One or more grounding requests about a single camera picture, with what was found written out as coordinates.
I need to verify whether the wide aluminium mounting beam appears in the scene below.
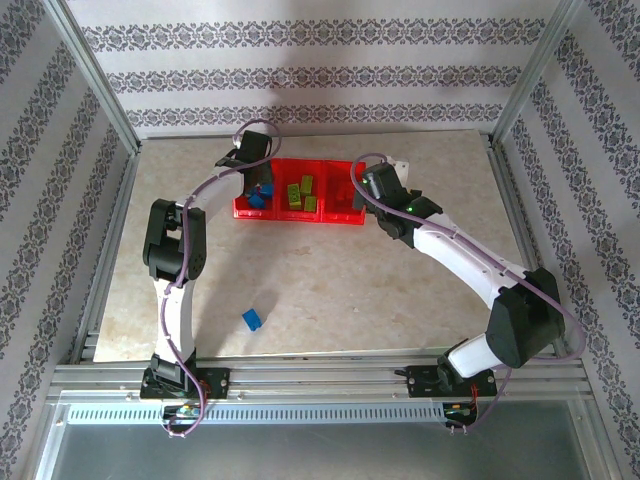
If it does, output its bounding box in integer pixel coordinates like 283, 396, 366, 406
47, 355, 596, 404

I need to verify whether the grey metal sheet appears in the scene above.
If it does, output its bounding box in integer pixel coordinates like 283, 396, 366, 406
32, 399, 614, 480

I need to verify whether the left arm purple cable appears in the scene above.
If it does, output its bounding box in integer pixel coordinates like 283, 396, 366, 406
159, 118, 283, 440

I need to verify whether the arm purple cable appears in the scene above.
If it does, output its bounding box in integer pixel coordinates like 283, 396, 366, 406
159, 118, 283, 440
348, 153, 587, 435

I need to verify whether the aluminium side rail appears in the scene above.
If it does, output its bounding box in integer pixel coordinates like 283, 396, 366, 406
67, 149, 142, 364
485, 137, 571, 360

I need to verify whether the aluminium corner post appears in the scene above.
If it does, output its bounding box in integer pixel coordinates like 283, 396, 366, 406
492, 0, 587, 149
42, 0, 142, 157

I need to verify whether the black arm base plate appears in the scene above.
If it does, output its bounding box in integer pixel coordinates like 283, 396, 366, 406
138, 366, 232, 401
405, 363, 500, 399

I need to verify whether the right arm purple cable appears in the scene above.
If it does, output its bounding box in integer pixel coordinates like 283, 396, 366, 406
348, 153, 587, 435

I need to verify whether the slotted grey cable duct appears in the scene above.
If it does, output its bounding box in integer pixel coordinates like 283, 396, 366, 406
64, 403, 484, 426

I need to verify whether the small circuit board with wires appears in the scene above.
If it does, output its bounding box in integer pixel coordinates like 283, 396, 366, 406
442, 399, 482, 421
162, 403, 209, 422

